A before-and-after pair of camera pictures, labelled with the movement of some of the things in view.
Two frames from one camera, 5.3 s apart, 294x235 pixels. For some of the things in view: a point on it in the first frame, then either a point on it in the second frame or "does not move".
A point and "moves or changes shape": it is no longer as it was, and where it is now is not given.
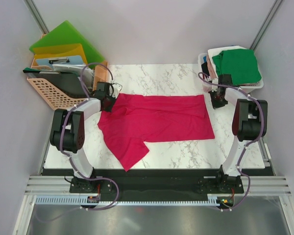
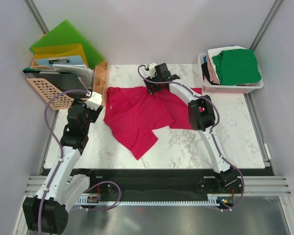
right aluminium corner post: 270,17 does not move
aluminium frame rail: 252,186 does not move
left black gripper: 113,98 -> 94,113
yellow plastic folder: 71,50 does not move
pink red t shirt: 136,118 moves or changes shape
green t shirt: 241,64 does not move
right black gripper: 215,105 -> 150,84
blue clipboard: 50,61 does not move
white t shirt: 213,52 does not move
